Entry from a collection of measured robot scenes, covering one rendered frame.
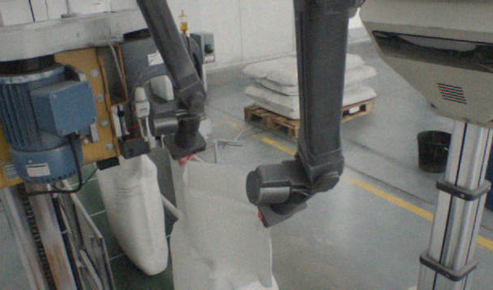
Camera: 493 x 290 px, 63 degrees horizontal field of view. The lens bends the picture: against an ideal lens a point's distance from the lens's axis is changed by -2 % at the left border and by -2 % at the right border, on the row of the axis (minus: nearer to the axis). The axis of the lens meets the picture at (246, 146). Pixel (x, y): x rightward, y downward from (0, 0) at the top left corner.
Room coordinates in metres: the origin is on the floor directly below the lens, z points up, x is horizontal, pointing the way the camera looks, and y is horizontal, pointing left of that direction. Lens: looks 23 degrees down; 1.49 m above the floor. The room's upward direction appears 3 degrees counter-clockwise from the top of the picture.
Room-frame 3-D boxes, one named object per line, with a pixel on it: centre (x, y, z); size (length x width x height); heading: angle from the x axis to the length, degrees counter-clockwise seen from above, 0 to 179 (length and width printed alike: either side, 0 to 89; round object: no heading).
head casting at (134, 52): (1.29, 0.30, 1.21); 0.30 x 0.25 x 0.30; 34
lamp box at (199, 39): (1.28, 0.12, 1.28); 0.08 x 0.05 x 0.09; 34
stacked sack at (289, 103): (3.94, -0.60, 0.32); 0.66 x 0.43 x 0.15; 125
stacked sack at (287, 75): (3.94, -0.60, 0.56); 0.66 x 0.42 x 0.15; 124
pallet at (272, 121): (4.28, -0.72, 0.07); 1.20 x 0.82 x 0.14; 126
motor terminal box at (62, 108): (0.81, 0.37, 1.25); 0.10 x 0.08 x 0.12; 149
